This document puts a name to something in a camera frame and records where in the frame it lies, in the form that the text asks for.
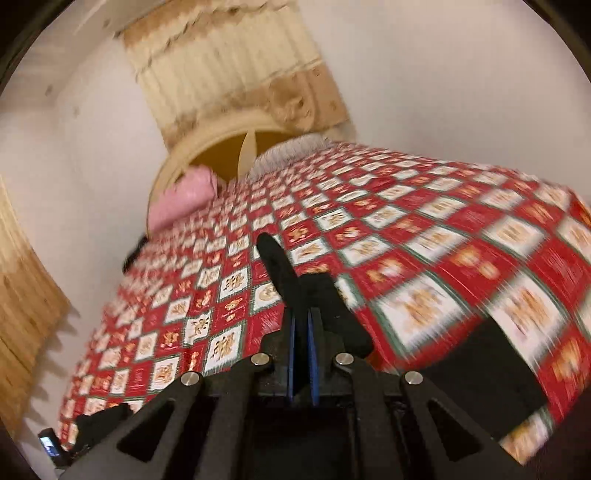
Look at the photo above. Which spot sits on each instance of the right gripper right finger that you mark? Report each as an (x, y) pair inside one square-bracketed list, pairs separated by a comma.
[(324, 356)]

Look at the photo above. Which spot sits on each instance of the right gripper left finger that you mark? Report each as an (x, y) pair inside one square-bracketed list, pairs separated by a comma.
[(288, 348)]

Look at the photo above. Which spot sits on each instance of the black pants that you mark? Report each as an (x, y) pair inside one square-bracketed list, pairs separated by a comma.
[(484, 375)]

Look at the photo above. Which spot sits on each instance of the red patchwork bedspread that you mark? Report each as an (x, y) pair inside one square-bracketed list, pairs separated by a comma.
[(418, 249)]

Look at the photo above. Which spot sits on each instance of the striped pillow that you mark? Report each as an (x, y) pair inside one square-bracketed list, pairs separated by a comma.
[(281, 155)]

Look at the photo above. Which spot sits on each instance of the black item beside bed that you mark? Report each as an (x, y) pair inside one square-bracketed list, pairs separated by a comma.
[(133, 254)]

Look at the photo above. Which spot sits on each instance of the pink folded blanket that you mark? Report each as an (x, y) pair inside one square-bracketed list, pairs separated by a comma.
[(196, 188)]

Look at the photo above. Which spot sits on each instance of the cream wooden headboard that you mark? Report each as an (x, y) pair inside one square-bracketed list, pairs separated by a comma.
[(227, 145)]

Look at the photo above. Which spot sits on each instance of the beige curtain behind bed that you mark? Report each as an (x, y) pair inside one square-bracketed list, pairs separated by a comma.
[(197, 60)]

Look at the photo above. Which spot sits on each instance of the beige curtain left wall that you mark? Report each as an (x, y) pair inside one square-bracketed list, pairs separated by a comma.
[(31, 305)]

